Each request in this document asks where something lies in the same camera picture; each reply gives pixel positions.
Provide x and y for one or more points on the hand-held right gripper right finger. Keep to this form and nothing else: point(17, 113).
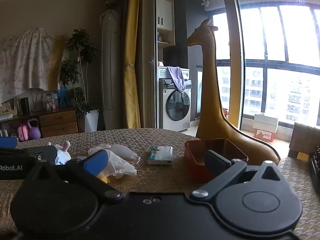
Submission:
point(217, 161)

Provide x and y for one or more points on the photo frame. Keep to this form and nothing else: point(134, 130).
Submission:
point(8, 107)

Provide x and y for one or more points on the white planter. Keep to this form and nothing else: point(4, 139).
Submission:
point(91, 122)

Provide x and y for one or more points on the red metal box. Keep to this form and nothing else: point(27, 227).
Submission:
point(192, 160)

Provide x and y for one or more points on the purple kettlebell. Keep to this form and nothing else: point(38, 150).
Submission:
point(34, 131)

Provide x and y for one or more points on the white sheer pouch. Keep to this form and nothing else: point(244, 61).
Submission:
point(118, 166)

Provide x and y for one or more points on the black object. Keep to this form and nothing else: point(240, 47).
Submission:
point(315, 167)

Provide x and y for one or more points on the yellow curtain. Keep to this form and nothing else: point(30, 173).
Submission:
point(132, 55)

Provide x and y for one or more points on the red storage box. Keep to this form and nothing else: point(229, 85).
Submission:
point(263, 135)

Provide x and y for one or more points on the yellow hanging cloth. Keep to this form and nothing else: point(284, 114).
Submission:
point(57, 62)

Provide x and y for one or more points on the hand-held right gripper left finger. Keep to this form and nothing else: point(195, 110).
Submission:
point(96, 161)

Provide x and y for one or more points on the silver washing machine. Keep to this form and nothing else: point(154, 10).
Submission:
point(175, 110)

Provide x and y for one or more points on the white pink plush rabbit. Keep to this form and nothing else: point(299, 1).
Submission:
point(62, 156)

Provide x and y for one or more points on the white wall cabinet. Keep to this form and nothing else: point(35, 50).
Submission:
point(164, 15)

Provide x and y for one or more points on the yellow soft toy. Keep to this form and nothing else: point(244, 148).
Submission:
point(104, 178)

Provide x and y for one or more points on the yellow sticky note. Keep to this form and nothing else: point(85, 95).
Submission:
point(302, 156)

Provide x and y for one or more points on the black speaker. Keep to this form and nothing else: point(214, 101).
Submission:
point(25, 105)

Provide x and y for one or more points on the white security camera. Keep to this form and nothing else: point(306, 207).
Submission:
point(206, 1)

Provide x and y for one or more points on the wooden drawer cabinet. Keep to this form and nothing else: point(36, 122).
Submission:
point(58, 123)

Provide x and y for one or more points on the clear container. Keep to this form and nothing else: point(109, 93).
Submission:
point(50, 102)

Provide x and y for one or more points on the white floral cover cloth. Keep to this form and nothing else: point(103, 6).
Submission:
point(27, 62)

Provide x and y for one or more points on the green white tissue packet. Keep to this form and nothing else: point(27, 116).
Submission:
point(160, 155)

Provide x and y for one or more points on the purple cloth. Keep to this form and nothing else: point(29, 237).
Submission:
point(178, 78)

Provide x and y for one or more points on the green potted plant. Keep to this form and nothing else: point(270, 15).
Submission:
point(80, 45)

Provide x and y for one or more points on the white face mask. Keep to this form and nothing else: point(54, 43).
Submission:
point(125, 152)

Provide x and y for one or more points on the gold patterned tablecloth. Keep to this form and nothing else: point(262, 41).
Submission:
point(155, 177)

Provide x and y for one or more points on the white storage box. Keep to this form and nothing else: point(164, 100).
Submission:
point(265, 122)

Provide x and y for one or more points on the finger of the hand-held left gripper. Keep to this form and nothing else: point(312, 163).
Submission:
point(7, 143)

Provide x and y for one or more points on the pink toy case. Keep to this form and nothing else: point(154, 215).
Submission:
point(23, 133)

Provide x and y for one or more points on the white standing air conditioner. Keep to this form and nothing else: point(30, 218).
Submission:
point(111, 67)

